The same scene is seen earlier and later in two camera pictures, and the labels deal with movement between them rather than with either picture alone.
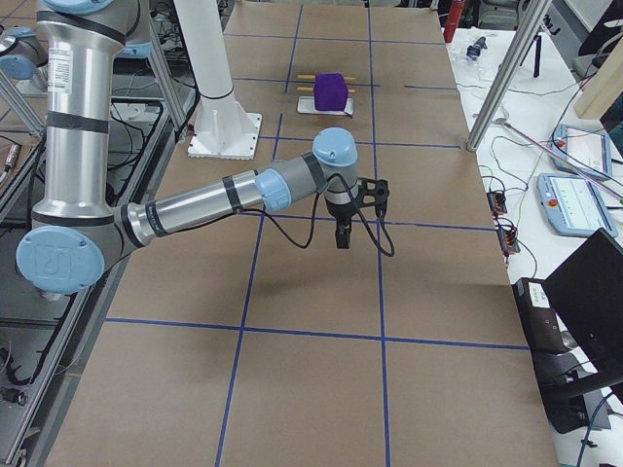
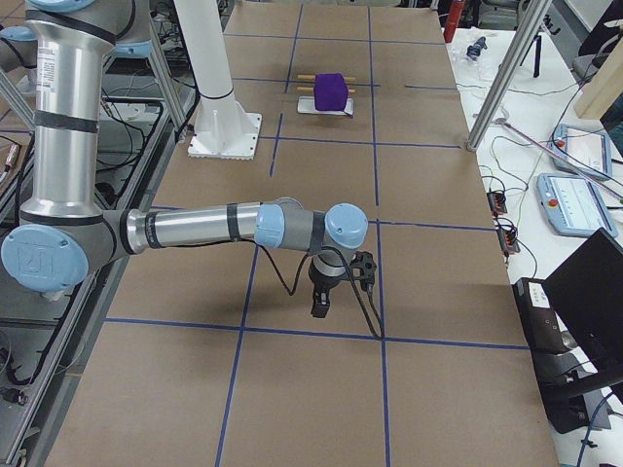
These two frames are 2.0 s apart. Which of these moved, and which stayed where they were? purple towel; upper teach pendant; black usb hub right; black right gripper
Moved: black right gripper
Stayed: upper teach pendant; purple towel; black usb hub right
